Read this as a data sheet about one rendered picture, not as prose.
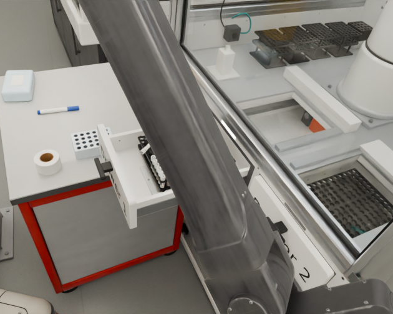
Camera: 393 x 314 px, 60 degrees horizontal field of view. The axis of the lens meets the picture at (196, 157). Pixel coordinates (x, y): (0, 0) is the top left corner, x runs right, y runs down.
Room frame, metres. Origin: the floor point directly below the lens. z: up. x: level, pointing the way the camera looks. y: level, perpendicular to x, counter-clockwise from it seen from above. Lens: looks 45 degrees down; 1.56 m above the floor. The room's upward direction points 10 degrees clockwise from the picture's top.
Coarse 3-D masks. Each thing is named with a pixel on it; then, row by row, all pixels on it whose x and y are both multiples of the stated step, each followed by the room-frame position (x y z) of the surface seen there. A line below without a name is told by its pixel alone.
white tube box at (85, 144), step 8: (72, 136) 0.75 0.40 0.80; (80, 136) 0.76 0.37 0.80; (88, 136) 0.76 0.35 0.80; (96, 136) 0.77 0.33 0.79; (72, 144) 0.73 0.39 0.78; (80, 144) 0.72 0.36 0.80; (88, 144) 0.73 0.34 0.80; (96, 144) 0.74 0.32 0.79; (80, 152) 0.70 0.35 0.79; (88, 152) 0.71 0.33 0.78; (96, 152) 0.72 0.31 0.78
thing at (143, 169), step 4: (140, 168) 0.62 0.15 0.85; (144, 168) 0.62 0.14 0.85; (144, 172) 0.61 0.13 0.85; (144, 176) 0.60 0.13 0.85; (148, 176) 0.60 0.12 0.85; (148, 180) 0.58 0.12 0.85; (148, 184) 0.57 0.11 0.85; (152, 184) 0.57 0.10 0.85; (148, 188) 0.56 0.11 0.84; (152, 188) 0.56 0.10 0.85; (152, 192) 0.55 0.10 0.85; (156, 192) 0.55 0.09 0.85
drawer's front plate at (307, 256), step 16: (256, 176) 0.59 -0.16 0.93; (256, 192) 0.57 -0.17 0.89; (272, 192) 0.55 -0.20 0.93; (272, 208) 0.51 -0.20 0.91; (288, 224) 0.46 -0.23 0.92; (288, 240) 0.45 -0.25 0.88; (304, 240) 0.42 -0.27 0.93; (304, 256) 0.40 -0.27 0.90; (320, 256) 0.39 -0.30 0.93; (304, 272) 0.38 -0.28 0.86; (320, 272) 0.36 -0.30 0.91; (304, 288) 0.37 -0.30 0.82
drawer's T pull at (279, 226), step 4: (268, 220) 0.47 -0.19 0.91; (272, 224) 0.46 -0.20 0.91; (276, 224) 0.47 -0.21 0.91; (280, 224) 0.47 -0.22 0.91; (272, 228) 0.45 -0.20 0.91; (276, 228) 0.45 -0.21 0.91; (280, 228) 0.46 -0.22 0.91; (284, 228) 0.46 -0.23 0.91; (280, 232) 0.45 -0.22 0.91; (284, 232) 0.45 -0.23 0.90; (284, 240) 0.43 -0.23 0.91
